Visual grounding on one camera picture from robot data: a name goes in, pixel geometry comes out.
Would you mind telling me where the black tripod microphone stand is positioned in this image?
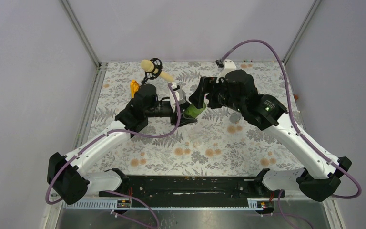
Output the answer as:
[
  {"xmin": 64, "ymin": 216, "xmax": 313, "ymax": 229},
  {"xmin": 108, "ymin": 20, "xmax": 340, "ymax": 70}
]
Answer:
[{"xmin": 140, "ymin": 58, "xmax": 163, "ymax": 84}]

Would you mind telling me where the grey cylinder tube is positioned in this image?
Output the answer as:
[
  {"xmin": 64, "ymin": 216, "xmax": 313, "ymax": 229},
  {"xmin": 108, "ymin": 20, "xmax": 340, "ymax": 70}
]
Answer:
[{"xmin": 229, "ymin": 112, "xmax": 242, "ymax": 124}]

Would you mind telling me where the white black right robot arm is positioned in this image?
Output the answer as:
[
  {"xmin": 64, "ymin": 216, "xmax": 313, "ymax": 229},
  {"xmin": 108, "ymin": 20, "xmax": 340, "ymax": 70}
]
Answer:
[{"xmin": 189, "ymin": 70, "xmax": 352, "ymax": 202}]

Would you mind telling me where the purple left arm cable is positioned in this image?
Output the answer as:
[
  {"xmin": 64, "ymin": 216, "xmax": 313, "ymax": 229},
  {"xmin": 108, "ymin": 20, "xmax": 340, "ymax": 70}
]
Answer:
[{"xmin": 45, "ymin": 83, "xmax": 183, "ymax": 205}]

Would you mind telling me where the green pill bottle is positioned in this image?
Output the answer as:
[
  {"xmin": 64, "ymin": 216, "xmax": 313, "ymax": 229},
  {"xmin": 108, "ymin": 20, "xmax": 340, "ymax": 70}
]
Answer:
[{"xmin": 183, "ymin": 103, "xmax": 206, "ymax": 118}]

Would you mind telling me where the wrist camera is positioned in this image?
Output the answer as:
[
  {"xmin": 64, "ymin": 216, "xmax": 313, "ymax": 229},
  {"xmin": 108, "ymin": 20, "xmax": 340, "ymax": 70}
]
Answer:
[
  {"xmin": 168, "ymin": 82, "xmax": 187, "ymax": 111},
  {"xmin": 215, "ymin": 59, "xmax": 237, "ymax": 83}
]

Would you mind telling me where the yellow toy block piece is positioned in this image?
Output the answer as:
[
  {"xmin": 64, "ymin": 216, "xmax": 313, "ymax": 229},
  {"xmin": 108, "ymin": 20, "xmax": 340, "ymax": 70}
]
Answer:
[{"xmin": 130, "ymin": 80, "xmax": 140, "ymax": 99}]

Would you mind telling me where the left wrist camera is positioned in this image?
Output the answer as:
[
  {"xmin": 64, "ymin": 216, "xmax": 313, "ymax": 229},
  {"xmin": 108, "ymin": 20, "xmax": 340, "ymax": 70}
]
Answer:
[{"xmin": 168, "ymin": 82, "xmax": 187, "ymax": 111}]

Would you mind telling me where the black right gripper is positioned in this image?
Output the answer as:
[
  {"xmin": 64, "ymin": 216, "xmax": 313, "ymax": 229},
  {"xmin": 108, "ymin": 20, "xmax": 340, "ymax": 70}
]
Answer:
[{"xmin": 188, "ymin": 76, "xmax": 245, "ymax": 113}]

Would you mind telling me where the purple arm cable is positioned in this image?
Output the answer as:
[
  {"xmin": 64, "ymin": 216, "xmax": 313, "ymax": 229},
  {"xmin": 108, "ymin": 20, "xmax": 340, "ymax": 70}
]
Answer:
[
  {"xmin": 221, "ymin": 39, "xmax": 363, "ymax": 200},
  {"xmin": 45, "ymin": 83, "xmax": 183, "ymax": 205}
]

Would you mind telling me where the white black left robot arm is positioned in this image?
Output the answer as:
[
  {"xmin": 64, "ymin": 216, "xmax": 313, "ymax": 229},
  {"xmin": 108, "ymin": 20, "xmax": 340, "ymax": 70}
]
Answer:
[{"xmin": 45, "ymin": 83, "xmax": 197, "ymax": 205}]

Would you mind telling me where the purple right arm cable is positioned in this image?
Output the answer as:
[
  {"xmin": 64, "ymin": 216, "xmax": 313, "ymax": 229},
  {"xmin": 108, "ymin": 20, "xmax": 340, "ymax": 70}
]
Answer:
[{"xmin": 221, "ymin": 39, "xmax": 363, "ymax": 200}]

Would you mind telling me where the cream microphone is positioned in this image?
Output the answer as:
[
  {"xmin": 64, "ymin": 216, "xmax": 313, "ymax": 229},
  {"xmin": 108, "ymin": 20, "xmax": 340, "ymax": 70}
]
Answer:
[{"xmin": 140, "ymin": 58, "xmax": 174, "ymax": 83}]

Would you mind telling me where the floral patterned table mat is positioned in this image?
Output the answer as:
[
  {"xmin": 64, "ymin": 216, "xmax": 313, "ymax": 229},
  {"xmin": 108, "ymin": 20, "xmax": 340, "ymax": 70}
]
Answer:
[{"xmin": 88, "ymin": 62, "xmax": 303, "ymax": 177}]

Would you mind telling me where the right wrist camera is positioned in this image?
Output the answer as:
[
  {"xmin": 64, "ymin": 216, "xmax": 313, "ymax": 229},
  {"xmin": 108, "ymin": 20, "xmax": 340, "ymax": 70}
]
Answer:
[{"xmin": 215, "ymin": 59, "xmax": 237, "ymax": 83}]

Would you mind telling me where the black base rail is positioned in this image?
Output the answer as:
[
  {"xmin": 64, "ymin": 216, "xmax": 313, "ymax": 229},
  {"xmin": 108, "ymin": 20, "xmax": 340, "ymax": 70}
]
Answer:
[{"xmin": 113, "ymin": 169, "xmax": 285, "ymax": 208}]

